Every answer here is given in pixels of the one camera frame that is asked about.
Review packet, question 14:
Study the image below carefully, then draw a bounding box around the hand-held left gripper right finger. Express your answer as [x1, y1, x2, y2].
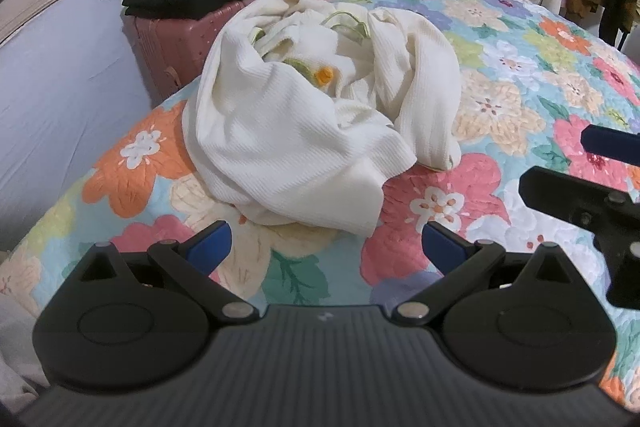
[390, 221, 573, 325]

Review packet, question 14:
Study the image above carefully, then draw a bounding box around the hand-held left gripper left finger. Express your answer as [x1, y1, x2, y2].
[70, 219, 261, 323]

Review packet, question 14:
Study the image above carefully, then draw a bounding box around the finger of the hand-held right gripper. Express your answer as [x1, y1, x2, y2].
[518, 166, 640, 230]
[581, 125, 640, 168]

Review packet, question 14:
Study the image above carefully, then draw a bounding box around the cream garment with green trim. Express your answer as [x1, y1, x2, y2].
[181, 0, 462, 238]

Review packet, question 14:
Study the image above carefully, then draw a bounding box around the floral quilt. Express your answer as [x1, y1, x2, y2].
[0, 0, 640, 413]

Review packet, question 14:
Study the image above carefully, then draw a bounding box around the pink suitcase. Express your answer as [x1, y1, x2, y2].
[122, 0, 333, 110]

